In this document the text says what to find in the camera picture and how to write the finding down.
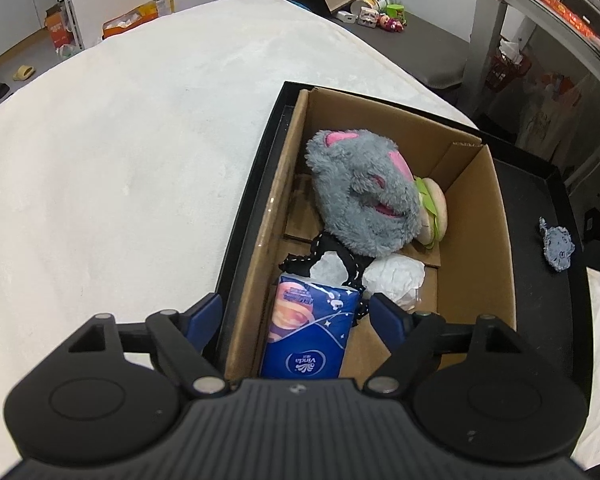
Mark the yellow slipper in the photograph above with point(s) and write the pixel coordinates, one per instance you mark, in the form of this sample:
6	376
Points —
24	72

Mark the white can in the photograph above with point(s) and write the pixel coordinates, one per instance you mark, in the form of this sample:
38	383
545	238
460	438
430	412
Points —
377	0

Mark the grey and pink plush toy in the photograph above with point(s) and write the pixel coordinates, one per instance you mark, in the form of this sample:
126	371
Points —
360	210

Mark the red basket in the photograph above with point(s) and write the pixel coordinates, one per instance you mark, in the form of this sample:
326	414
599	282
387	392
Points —
507	72

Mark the brown cardboard box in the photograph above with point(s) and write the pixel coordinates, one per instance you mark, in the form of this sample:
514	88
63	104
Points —
480	240

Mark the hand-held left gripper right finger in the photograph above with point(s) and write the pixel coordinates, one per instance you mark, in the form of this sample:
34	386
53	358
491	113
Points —
387	316

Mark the orange and yellow box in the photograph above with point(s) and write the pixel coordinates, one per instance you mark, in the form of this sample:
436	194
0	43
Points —
140	15

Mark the black and white lace cloth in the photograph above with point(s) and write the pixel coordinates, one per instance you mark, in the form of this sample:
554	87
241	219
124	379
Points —
330	267

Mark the black tray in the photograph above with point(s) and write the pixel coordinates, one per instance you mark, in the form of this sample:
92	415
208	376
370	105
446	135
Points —
530	200

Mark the printed tote bag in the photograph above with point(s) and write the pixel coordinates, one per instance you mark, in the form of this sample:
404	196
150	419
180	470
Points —
550	120

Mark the white table leg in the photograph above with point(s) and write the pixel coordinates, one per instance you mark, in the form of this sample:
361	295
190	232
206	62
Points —
480	50

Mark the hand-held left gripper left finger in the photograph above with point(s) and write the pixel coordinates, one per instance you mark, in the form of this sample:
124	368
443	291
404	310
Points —
206	316

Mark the blue tissue packet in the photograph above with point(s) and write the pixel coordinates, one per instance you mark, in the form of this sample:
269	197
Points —
305	330

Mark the white metal rack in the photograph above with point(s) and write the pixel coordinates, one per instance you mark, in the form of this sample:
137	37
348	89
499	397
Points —
70	5

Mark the small grey plush toy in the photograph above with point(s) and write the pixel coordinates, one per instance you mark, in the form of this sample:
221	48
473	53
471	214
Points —
557	247

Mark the small white toy box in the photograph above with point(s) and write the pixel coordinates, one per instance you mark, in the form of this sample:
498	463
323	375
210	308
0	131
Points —
368	17

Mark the hamburger plush toy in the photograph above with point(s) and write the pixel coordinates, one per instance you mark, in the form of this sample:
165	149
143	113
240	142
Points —
437	210

